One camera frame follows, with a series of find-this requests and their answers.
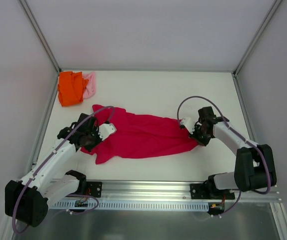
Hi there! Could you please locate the red t shirt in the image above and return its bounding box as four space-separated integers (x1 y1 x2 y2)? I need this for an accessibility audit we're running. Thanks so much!
81 107 198 165

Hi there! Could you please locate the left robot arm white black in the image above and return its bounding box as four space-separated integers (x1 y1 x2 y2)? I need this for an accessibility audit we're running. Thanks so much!
4 113 116 232

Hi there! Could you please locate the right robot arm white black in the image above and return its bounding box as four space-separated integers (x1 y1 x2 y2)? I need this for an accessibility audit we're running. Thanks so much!
180 106 277 199

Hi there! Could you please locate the pink t shirt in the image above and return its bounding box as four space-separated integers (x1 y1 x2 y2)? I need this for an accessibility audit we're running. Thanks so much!
82 71 97 99

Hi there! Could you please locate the orange t shirt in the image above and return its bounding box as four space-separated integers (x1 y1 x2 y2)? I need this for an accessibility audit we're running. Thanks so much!
57 71 84 107

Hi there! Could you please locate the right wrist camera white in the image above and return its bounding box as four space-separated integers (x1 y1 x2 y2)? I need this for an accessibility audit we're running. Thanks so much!
179 117 197 135

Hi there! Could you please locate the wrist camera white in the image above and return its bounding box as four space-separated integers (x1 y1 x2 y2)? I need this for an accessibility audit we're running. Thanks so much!
179 117 197 135
98 123 117 141

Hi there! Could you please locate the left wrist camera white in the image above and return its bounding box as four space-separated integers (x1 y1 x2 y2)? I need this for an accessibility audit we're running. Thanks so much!
98 123 117 141

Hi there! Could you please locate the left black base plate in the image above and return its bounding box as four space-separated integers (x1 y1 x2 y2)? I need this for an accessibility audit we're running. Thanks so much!
83 181 103 198

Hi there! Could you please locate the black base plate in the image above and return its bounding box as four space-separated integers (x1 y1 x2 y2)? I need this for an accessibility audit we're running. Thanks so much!
83 181 103 198
189 183 235 200

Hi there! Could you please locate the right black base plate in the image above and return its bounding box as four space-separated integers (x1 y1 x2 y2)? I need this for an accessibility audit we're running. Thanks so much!
189 183 235 200

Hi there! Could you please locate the aluminium mounting rail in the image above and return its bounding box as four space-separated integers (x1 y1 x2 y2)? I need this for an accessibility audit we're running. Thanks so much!
97 180 282 203

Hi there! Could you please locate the right aluminium frame post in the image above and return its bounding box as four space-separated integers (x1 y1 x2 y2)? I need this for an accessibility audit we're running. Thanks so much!
232 0 284 76

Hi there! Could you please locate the aluminium frame post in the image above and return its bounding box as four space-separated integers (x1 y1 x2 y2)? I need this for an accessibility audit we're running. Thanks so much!
17 0 62 74
232 0 284 76

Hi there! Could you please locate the white slotted cable duct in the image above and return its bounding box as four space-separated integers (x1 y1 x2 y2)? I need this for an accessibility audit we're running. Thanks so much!
51 199 209 212

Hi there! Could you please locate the left aluminium frame post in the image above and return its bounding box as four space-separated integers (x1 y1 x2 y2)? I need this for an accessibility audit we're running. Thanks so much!
17 0 62 74

